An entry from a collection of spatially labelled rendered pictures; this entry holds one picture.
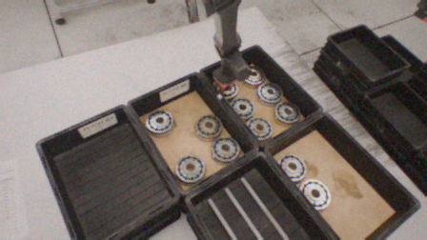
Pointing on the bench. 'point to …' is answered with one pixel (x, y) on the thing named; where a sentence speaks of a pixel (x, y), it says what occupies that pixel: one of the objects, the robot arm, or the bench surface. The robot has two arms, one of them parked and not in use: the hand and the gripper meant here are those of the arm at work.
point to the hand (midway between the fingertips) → (225, 86)
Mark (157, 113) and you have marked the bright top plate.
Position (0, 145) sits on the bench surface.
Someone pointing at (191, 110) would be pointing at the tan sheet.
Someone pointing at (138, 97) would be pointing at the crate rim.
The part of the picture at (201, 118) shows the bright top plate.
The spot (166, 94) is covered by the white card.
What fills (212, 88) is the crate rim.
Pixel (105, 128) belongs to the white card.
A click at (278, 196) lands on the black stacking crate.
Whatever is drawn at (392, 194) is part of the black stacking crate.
